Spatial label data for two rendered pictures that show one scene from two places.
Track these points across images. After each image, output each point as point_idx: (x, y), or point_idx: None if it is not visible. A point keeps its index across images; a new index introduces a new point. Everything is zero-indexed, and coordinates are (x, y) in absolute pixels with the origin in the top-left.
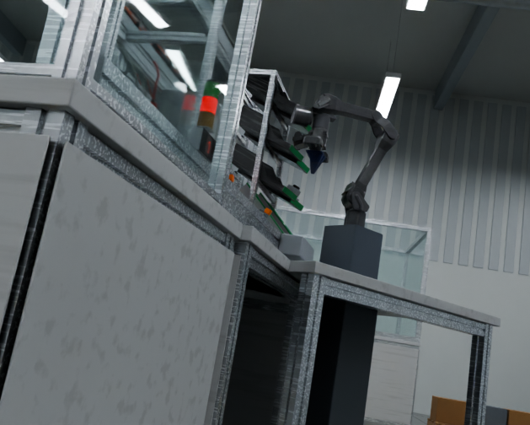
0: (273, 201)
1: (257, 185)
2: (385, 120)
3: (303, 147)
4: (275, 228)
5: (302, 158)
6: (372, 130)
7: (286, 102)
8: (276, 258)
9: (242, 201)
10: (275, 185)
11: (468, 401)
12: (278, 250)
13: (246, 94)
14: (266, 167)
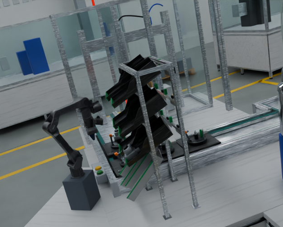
0: (150, 154)
1: None
2: (49, 117)
3: (98, 124)
4: (99, 157)
5: (113, 127)
6: (58, 120)
7: (114, 88)
8: (87, 161)
9: (92, 143)
10: (125, 142)
11: None
12: (87, 160)
13: (159, 63)
14: (141, 128)
